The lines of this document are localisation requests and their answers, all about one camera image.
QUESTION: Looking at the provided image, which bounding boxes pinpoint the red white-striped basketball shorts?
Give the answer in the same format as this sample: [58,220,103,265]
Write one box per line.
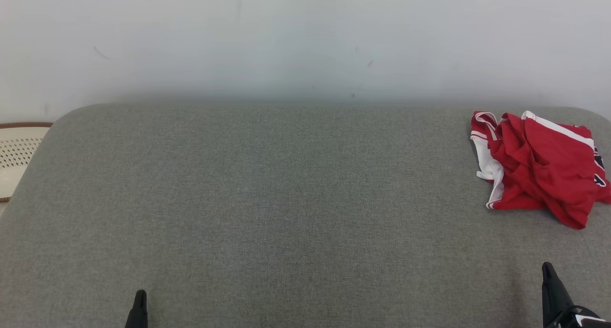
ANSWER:
[489,111,611,230]

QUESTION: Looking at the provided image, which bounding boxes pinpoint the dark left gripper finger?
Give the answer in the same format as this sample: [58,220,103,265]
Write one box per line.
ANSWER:
[125,290,148,328]

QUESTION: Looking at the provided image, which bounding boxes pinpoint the cream perforated laundry basket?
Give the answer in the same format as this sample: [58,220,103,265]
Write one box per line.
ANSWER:
[0,122,53,203]

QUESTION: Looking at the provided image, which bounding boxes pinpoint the red white basketball jersey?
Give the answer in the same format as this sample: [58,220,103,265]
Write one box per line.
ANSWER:
[470,111,609,210]

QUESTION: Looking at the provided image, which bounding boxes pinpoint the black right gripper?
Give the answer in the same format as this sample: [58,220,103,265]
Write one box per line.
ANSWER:
[542,262,611,328]

